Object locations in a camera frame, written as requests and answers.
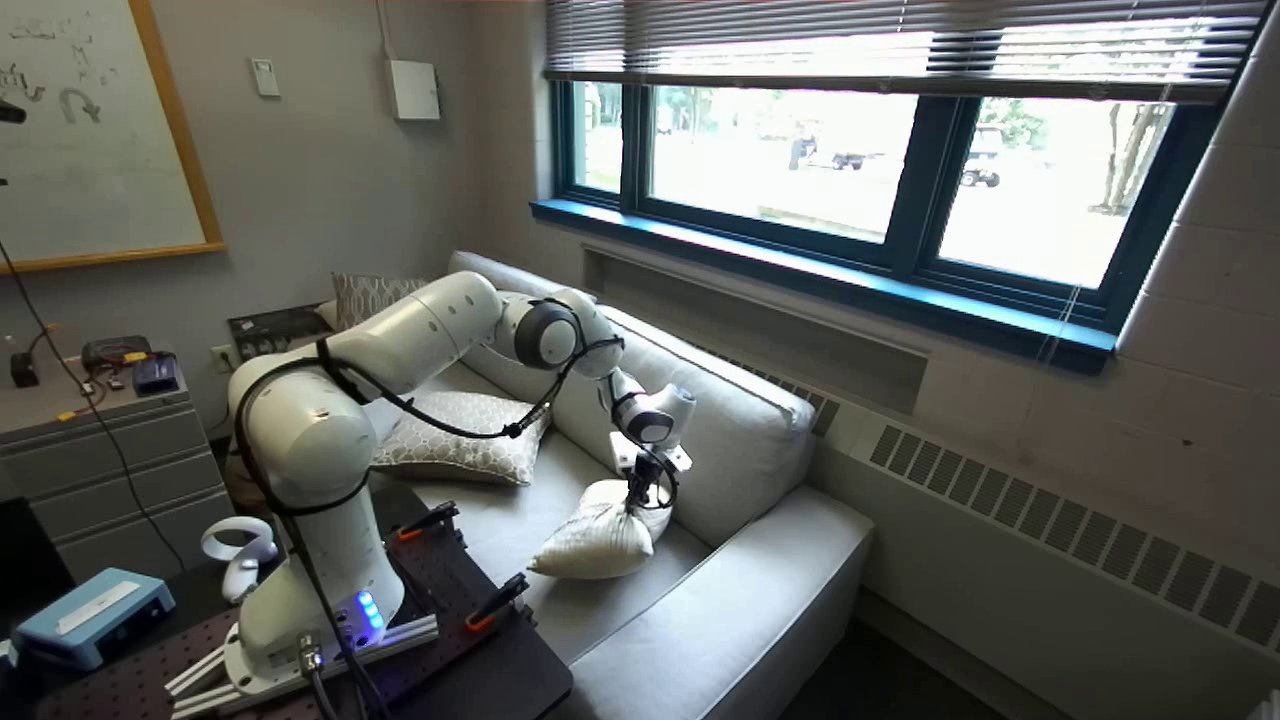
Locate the diamond-patterned gray pillow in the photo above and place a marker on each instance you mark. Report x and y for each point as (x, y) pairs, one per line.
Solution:
(364, 299)

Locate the dark flat device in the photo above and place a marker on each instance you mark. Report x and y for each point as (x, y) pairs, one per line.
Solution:
(159, 379)

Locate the small cream pillow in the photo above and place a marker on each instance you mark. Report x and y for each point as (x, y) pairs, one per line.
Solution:
(593, 541)

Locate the large octagon-patterned pillow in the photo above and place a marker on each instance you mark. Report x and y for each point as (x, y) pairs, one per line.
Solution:
(461, 455)

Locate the small black desk device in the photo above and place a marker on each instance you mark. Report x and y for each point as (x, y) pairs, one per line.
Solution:
(25, 361)

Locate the wall radiator grille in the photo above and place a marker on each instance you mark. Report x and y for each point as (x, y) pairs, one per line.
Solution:
(1066, 534)

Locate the small black wall object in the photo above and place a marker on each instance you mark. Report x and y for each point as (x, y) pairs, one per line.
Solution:
(8, 112)

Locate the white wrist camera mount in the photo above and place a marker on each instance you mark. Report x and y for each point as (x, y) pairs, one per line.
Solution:
(674, 448)

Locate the white wall box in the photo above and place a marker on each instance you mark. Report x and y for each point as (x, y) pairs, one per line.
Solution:
(412, 90)

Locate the white VR controller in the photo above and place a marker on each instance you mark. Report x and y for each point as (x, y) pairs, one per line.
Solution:
(238, 541)

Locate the wood-framed whiteboard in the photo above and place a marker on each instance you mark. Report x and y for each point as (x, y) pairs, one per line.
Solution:
(94, 135)

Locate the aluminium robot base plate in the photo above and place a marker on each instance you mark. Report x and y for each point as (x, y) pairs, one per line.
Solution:
(225, 673)

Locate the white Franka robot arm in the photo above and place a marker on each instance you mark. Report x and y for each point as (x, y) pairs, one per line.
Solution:
(305, 455)

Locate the black robot table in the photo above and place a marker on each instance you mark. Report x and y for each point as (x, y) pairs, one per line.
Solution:
(493, 673)

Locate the white wall switch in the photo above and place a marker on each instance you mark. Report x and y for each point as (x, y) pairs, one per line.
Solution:
(266, 79)

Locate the blue-framed wide window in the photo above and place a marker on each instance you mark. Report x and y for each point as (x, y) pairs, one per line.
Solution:
(932, 185)

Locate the orange-black clamp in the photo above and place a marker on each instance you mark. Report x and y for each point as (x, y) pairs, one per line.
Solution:
(426, 520)
(499, 601)

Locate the blue electronics box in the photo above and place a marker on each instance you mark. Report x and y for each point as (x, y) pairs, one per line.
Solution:
(94, 618)

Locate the dark brown box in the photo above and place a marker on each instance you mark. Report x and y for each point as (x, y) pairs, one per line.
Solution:
(116, 352)

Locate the gray drawer cabinet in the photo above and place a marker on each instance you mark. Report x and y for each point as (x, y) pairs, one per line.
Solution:
(82, 482)

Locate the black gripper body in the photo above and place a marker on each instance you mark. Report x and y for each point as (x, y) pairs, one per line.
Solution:
(651, 472)

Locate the light gray couch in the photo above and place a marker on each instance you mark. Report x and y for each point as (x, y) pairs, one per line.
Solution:
(722, 615)

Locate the dark window blinds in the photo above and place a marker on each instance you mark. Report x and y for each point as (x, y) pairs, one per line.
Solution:
(932, 42)

